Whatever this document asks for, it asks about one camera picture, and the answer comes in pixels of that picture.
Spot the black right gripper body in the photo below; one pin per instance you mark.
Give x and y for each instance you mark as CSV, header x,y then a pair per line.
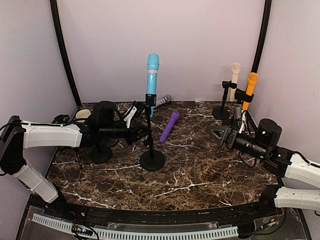
x,y
255,149

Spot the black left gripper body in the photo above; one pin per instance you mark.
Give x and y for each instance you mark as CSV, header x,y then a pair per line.
x,y
109,131

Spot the black stand holding blue microphone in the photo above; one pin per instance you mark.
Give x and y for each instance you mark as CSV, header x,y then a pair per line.
x,y
151,160

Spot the black stand holding purple microphone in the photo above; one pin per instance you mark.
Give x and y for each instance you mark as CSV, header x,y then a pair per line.
x,y
101,154

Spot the purple microphone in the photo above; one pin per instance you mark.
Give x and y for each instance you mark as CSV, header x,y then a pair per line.
x,y
173,119

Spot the rhinestone silver-head microphone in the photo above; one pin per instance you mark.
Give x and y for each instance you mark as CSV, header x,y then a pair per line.
x,y
163,100

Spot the black tripod shock-mount stand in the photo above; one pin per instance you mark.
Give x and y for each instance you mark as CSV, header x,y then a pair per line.
x,y
64,119

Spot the light blue microphone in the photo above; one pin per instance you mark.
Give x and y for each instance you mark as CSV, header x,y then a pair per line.
x,y
153,63

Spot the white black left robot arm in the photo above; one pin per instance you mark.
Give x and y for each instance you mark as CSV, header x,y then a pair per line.
x,y
104,122

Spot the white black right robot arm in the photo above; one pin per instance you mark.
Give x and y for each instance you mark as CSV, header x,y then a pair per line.
x,y
279,161

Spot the black stand holding white microphone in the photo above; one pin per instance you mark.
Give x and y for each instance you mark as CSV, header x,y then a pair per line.
x,y
219,112

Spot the black stand holding orange microphone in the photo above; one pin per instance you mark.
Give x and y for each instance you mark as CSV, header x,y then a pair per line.
x,y
240,96

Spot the orange microphone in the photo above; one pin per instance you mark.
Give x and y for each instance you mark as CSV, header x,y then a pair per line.
x,y
252,82

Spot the cream white microphone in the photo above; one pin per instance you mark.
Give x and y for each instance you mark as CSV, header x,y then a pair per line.
x,y
236,68

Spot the white paper cup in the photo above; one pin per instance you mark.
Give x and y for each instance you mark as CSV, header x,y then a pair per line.
x,y
83,114

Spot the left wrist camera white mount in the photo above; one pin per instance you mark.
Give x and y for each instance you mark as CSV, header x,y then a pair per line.
x,y
136,109

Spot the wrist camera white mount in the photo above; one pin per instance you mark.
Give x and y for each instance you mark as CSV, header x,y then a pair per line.
x,y
136,109
240,121

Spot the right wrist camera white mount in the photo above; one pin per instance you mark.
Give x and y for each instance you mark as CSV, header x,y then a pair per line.
x,y
240,121

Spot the black front table rail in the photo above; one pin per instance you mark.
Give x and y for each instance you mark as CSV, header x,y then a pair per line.
x,y
237,215

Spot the white slotted cable duct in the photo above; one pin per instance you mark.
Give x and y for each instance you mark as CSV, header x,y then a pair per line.
x,y
82,232

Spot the black right corner frame post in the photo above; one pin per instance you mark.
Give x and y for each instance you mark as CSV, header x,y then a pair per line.
x,y
262,35

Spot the black corner frame post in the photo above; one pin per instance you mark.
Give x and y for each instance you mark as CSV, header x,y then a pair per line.
x,y
63,51
262,35

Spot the black left corner frame post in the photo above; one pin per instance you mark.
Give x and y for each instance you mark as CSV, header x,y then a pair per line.
x,y
63,51

